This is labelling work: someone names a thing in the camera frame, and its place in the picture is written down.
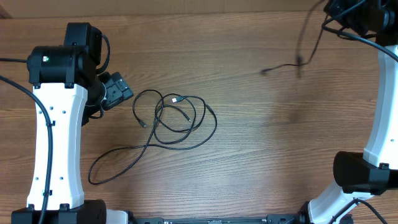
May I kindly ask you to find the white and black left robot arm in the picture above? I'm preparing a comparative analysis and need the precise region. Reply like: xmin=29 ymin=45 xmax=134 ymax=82
xmin=11 ymin=22 xmax=133 ymax=223

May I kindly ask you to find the long black USB-C cable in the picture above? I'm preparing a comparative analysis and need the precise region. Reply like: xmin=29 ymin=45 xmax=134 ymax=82
xmin=88 ymin=89 xmax=218 ymax=185

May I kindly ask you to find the black USB-A cable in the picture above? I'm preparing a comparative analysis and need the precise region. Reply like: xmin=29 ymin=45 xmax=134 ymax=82
xmin=153 ymin=93 xmax=207 ymax=145

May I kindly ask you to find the thin black cable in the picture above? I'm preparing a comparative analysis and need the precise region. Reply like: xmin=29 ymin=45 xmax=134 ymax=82
xmin=260 ymin=0 xmax=330 ymax=78

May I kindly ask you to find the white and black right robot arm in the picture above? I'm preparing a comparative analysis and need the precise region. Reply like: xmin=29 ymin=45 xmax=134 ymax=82
xmin=297 ymin=1 xmax=397 ymax=223

